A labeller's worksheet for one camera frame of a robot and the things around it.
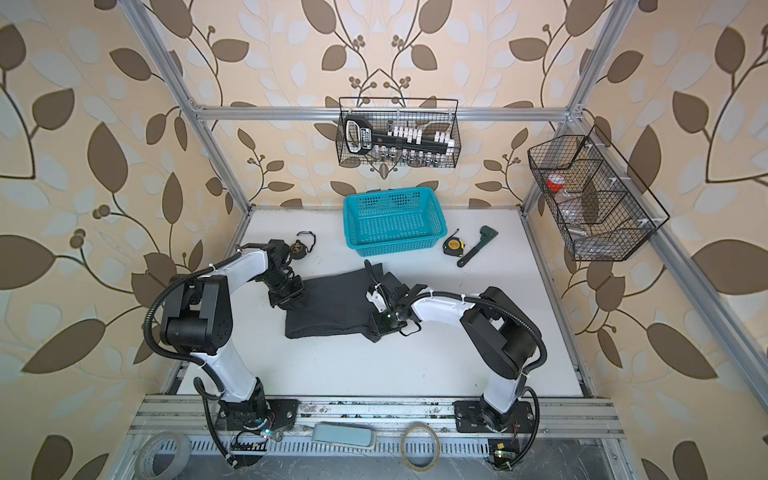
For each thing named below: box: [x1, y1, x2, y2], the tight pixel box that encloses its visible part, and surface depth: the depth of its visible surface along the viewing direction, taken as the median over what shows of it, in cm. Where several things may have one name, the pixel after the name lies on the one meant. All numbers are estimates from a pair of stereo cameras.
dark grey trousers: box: [285, 263, 385, 343], surface depth 90 cm
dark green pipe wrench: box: [457, 225, 499, 267], surface depth 114 cm
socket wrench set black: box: [345, 115, 454, 163], surface depth 86 cm
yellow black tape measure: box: [443, 228, 465, 258], surface depth 107 cm
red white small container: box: [545, 173, 565, 192], surface depth 87 cm
